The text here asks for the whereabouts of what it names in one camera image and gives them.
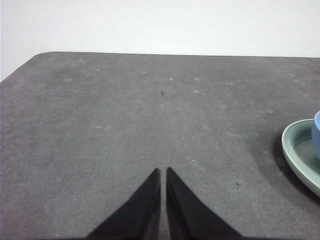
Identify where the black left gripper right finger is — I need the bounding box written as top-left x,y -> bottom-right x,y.
165,166 -> 244,240

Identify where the blue bowl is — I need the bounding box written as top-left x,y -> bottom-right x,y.
311,110 -> 320,161

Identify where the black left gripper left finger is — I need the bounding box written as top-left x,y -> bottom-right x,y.
86,167 -> 161,240

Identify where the green plate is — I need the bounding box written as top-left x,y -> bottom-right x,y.
281,118 -> 320,198

